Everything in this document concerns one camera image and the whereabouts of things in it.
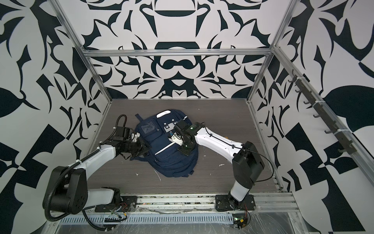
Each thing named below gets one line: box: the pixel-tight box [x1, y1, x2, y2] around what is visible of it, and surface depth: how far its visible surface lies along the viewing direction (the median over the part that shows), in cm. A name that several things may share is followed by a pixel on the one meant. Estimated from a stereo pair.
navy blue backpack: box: [130, 109, 199, 178], surface depth 85 cm
